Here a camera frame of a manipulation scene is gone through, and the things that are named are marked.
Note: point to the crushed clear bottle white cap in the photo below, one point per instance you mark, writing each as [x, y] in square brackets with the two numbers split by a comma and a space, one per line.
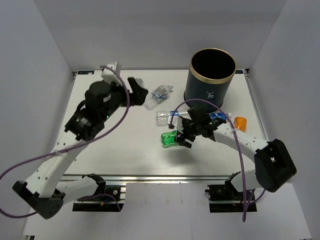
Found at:
[140, 82]

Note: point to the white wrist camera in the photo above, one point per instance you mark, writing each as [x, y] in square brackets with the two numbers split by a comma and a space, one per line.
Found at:
[175, 121]
[109, 71]

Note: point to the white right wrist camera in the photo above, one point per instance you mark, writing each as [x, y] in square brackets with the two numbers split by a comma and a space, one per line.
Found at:
[175, 121]

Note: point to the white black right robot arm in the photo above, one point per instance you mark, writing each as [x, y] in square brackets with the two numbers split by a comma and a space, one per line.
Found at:
[273, 165]

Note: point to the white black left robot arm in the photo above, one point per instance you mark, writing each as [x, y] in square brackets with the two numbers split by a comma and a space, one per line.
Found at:
[43, 190]

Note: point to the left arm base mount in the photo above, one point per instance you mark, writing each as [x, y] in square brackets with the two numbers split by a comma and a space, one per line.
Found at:
[110, 200]

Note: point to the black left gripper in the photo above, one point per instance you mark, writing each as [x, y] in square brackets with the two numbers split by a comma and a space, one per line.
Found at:
[138, 97]

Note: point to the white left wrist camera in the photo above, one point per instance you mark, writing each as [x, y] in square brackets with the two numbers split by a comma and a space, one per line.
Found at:
[109, 71]

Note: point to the dark blue gold-rimmed bin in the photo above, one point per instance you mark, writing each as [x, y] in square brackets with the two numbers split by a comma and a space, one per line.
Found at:
[210, 73]

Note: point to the clear bottle blue wrap label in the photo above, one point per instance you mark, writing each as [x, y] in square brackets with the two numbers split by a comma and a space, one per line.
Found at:
[220, 115]

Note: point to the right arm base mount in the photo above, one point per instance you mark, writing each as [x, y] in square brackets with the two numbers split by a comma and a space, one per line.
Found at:
[223, 201]

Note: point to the orange plastic bottle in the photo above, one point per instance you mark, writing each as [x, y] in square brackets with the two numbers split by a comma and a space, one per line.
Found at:
[240, 123]

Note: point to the small bottle green-blue label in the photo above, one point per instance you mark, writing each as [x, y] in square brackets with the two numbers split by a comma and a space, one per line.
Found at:
[157, 96]

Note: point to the aluminium table edge rail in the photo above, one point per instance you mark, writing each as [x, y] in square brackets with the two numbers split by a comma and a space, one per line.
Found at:
[160, 178]

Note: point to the green plastic soda bottle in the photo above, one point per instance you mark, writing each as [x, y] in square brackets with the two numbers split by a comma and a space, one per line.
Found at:
[168, 139]

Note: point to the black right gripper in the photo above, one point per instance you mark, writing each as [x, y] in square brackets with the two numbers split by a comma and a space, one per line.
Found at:
[185, 122]

